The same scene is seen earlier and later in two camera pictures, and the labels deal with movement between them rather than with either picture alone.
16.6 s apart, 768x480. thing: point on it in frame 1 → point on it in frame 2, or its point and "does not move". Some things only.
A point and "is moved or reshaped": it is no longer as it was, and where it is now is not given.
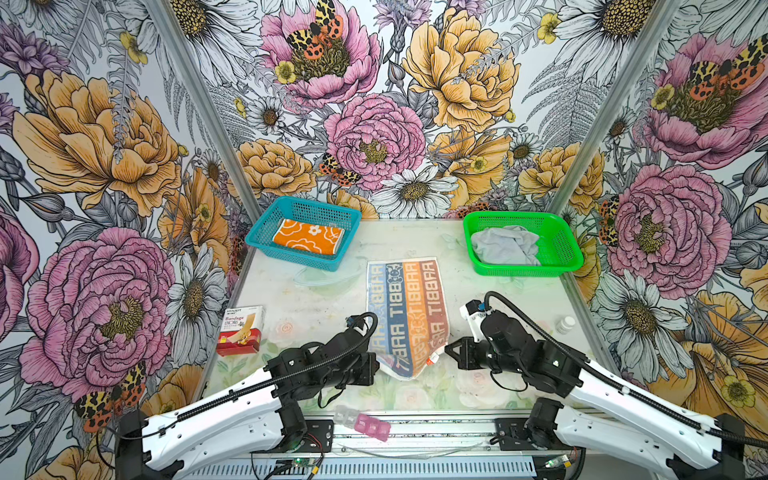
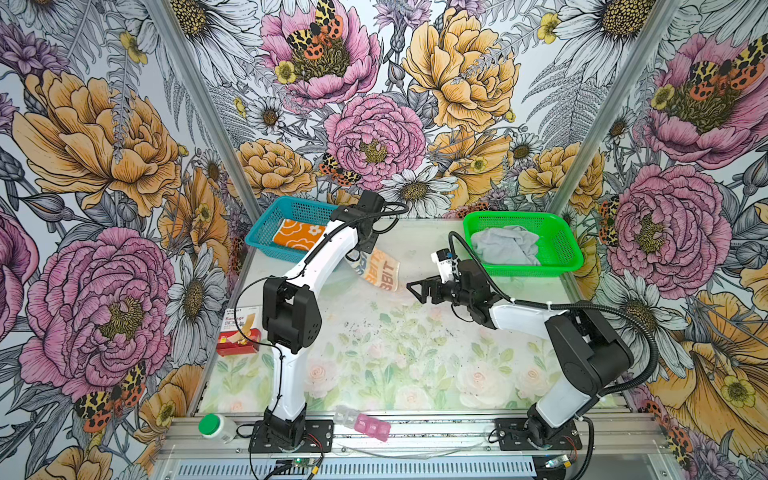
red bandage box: (240, 332) does not move
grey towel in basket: (506, 245) does not move
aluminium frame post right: (571, 193) does not move
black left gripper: (367, 367) → (367, 247)
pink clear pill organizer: (352, 418) does not move
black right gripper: (468, 346) → (428, 284)
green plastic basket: (520, 244) does not move
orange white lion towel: (309, 237) does not move
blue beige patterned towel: (405, 313) is moved or reshaped
